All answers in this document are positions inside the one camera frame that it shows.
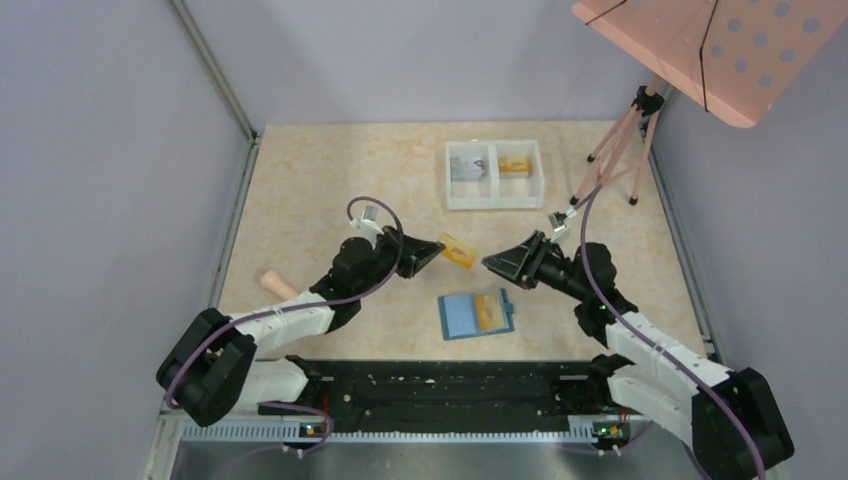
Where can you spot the silver card in tray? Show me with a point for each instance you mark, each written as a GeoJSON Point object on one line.
{"type": "Point", "coordinates": [467, 168]}

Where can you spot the pink tripod stand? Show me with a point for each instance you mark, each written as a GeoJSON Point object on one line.
{"type": "Point", "coordinates": [641, 116]}

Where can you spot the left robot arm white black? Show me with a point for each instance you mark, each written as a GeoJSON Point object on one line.
{"type": "Point", "coordinates": [217, 365]}

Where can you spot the beige wooden peg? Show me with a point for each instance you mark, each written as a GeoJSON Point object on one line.
{"type": "Point", "coordinates": [272, 281]}

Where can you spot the teal card holder wallet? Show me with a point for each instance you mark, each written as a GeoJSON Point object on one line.
{"type": "Point", "coordinates": [458, 316]}

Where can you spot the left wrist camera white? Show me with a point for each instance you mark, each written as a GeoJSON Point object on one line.
{"type": "Point", "coordinates": [366, 222]}

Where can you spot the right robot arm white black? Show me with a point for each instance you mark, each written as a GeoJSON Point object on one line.
{"type": "Point", "coordinates": [728, 419]}

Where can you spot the gold card in tray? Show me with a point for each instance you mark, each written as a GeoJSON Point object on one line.
{"type": "Point", "coordinates": [518, 166]}

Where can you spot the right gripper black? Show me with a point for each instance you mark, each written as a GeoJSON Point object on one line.
{"type": "Point", "coordinates": [530, 262]}

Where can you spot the pink perforated board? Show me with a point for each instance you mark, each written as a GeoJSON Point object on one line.
{"type": "Point", "coordinates": [733, 57]}

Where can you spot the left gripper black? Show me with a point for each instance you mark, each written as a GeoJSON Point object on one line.
{"type": "Point", "coordinates": [403, 255]}

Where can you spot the white two-compartment tray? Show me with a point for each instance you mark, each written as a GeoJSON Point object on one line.
{"type": "Point", "coordinates": [495, 192]}

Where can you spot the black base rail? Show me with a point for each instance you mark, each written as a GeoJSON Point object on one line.
{"type": "Point", "coordinates": [454, 397]}

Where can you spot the grey slotted cable duct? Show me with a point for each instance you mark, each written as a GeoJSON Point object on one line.
{"type": "Point", "coordinates": [580, 431]}

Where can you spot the aluminium frame post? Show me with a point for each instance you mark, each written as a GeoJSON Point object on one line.
{"type": "Point", "coordinates": [212, 67]}

